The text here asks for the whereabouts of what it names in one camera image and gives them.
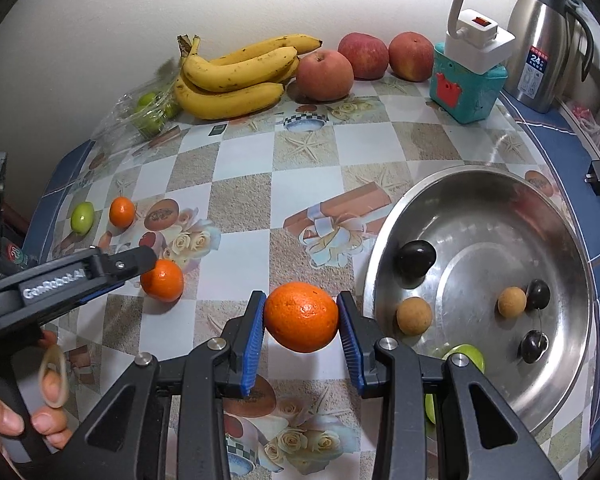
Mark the large green jujube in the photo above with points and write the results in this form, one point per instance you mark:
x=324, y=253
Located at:
x=472, y=355

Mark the white power strip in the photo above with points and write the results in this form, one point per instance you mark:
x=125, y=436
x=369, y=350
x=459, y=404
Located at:
x=480, y=42

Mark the stainless steel bowl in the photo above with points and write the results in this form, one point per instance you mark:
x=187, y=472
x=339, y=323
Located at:
x=480, y=220

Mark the dark plum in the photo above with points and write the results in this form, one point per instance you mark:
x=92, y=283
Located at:
x=537, y=294
x=534, y=346
x=416, y=257

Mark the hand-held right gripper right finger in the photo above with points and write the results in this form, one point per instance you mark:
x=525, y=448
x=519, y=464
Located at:
x=350, y=340

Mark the yellow banana bunch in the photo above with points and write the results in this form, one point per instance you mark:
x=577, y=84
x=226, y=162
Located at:
x=230, y=80

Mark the person's left hand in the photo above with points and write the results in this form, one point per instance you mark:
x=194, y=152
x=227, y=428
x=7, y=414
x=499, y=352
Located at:
x=0, y=412

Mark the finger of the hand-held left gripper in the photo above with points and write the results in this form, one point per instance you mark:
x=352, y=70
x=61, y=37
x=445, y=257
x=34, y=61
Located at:
x=125, y=262
x=100, y=294

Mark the teal plastic toy box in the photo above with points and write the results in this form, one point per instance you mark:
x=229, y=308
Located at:
x=467, y=95

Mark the red apple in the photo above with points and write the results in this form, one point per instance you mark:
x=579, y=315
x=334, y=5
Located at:
x=364, y=55
x=411, y=56
x=325, y=76

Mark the stainless steel thermos kettle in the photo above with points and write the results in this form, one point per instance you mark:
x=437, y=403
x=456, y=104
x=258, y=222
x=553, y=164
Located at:
x=540, y=45

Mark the small green jujube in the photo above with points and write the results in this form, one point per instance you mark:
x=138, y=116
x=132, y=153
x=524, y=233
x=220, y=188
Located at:
x=82, y=216

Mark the clear bag of green jujubes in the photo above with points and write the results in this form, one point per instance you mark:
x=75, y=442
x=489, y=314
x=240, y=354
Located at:
x=140, y=112

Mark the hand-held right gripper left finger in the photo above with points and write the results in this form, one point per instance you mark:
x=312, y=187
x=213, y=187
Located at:
x=254, y=340

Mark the tan longan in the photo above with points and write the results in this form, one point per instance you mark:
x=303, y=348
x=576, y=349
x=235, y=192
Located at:
x=511, y=301
x=414, y=316

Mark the small orange tangerine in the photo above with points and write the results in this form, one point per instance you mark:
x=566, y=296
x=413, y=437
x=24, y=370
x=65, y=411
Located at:
x=121, y=211

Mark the tan rubber band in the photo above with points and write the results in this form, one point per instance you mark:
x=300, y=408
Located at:
x=66, y=380

